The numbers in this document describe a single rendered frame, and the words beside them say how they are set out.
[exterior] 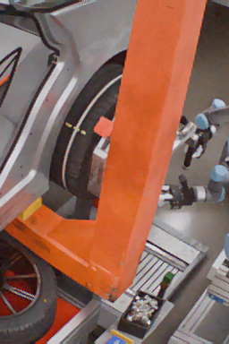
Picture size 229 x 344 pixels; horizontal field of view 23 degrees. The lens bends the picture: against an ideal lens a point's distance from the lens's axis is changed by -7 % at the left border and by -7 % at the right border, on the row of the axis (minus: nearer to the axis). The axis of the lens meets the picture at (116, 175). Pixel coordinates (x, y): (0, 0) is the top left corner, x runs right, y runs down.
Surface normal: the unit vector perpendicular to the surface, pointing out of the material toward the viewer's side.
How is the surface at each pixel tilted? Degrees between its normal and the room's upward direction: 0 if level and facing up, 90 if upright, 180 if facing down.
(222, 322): 0
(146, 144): 90
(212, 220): 0
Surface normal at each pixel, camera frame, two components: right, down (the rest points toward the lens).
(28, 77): -0.32, -0.11
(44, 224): 0.14, -0.72
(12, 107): -0.45, 0.16
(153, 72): -0.56, 0.51
